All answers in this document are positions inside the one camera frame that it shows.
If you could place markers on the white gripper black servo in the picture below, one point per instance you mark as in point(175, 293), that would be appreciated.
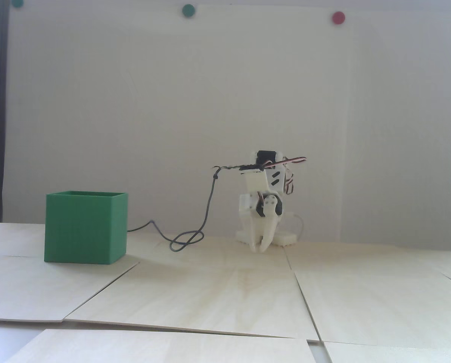
point(262, 227)

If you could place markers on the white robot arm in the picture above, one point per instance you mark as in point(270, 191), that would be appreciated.
point(286, 238)

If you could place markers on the green box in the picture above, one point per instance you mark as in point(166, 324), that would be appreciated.
point(81, 227)

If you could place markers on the light plywood sheet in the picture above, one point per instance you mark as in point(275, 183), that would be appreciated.
point(399, 353)
point(218, 259)
point(21, 287)
point(380, 302)
point(191, 298)
point(153, 348)

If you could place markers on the white backdrop sheet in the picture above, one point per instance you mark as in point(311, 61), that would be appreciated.
point(134, 94)

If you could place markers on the red round magnet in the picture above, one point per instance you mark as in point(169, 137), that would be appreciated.
point(338, 17)

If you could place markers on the green round magnet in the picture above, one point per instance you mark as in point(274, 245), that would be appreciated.
point(188, 10)
point(17, 3)

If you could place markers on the wrist camera on white mount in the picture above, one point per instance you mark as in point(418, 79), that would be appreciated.
point(255, 181)

